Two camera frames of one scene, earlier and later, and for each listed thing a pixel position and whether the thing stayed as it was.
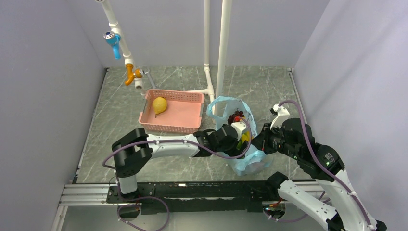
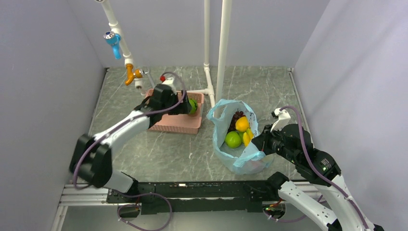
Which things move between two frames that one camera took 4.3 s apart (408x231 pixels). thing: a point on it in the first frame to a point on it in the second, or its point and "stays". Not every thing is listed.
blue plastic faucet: x=113 y=40 stays
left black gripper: x=242 y=148 to x=184 y=108
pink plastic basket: x=183 y=114 stays
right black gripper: x=261 y=140 stays
